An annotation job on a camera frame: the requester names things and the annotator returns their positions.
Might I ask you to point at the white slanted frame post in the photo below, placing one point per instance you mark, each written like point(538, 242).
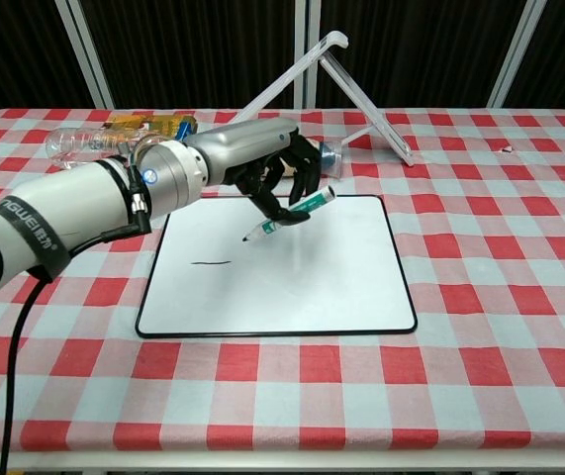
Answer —
point(90, 64)
point(517, 49)

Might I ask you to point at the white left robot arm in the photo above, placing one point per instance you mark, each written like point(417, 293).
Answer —
point(64, 198)

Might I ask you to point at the white upright frame post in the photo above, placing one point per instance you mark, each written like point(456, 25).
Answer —
point(306, 20)

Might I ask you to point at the mayonnaise squeeze bottle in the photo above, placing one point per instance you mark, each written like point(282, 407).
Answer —
point(331, 158)

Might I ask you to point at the clear plastic water bottle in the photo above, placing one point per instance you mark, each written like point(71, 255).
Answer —
point(71, 143)

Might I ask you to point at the yellow and blue snack packet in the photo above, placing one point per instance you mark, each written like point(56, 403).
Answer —
point(133, 120)

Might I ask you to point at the red white checkered tablecloth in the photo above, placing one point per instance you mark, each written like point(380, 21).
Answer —
point(460, 297)

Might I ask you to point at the white dry-erase board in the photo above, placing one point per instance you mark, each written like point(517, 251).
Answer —
point(311, 287)

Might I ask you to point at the white folding stand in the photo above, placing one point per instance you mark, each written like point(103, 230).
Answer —
point(302, 67)

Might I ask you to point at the green whiteboard marker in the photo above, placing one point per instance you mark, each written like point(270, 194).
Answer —
point(319, 199)

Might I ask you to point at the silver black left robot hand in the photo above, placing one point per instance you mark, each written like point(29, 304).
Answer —
point(247, 143)

